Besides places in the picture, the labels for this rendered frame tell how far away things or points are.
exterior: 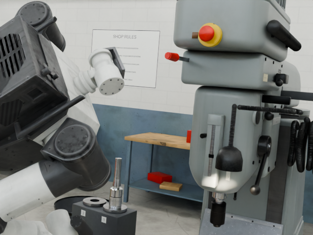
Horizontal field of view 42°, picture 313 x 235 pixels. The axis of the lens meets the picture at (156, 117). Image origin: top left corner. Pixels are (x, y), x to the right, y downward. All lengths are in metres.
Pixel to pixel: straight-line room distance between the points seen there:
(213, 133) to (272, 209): 0.60
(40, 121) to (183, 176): 5.11
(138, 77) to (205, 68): 5.03
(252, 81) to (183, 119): 4.75
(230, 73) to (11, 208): 0.66
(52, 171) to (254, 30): 0.60
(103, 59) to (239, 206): 0.93
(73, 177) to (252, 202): 0.96
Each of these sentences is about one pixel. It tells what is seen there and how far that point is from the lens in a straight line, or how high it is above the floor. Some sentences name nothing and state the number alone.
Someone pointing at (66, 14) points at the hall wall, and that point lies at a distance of 7.06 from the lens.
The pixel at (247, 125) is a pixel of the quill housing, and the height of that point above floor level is 1.53.
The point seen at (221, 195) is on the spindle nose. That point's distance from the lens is 1.31.
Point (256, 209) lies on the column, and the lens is 1.71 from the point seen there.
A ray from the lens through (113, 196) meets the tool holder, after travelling 1.52.
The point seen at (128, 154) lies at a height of 0.65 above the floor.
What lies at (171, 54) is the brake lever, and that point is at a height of 1.70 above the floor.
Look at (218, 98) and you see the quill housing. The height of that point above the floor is 1.60.
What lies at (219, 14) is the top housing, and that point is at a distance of 1.09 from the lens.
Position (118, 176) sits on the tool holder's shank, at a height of 1.28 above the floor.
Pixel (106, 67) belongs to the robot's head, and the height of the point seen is 1.65.
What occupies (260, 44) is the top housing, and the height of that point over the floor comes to 1.74.
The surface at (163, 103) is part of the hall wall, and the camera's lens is 6.00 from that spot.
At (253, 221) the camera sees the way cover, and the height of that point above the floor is 1.11.
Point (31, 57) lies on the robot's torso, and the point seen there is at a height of 1.66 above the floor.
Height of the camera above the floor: 1.63
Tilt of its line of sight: 5 degrees down
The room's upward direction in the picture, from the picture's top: 5 degrees clockwise
